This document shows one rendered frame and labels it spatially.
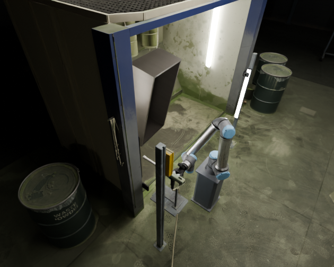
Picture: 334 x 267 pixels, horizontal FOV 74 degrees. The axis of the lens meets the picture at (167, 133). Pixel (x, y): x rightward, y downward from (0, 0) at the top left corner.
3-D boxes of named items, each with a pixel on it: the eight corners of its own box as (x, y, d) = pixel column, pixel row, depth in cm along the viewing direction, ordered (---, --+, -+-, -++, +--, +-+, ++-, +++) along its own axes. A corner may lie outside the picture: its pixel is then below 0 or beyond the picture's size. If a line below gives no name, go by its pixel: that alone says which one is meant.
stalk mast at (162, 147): (156, 245, 264) (154, 146, 157) (159, 240, 268) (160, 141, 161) (160, 248, 262) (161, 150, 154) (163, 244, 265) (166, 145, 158)
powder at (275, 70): (263, 63, 462) (263, 62, 461) (291, 68, 446) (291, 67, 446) (260, 73, 424) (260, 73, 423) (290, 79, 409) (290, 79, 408)
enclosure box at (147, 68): (122, 134, 333) (128, 62, 246) (146, 115, 371) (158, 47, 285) (141, 147, 324) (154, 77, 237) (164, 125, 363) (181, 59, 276)
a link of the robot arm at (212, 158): (217, 158, 272) (220, 148, 261) (222, 168, 260) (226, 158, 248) (205, 160, 270) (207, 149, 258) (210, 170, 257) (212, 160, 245)
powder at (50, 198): (24, 220, 195) (23, 219, 194) (17, 177, 229) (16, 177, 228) (85, 192, 217) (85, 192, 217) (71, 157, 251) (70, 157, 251)
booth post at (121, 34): (134, 217, 290) (108, 34, 140) (125, 210, 298) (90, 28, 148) (144, 207, 300) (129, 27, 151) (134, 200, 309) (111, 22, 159)
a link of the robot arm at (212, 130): (219, 110, 215) (178, 156, 246) (223, 117, 206) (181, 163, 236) (227, 114, 221) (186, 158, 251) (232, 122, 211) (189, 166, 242)
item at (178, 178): (184, 193, 211) (185, 178, 196) (181, 196, 208) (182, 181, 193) (146, 168, 233) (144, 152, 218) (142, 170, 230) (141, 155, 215)
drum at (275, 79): (251, 98, 520) (262, 61, 462) (277, 104, 503) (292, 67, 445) (247, 110, 479) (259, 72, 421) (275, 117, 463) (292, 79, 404)
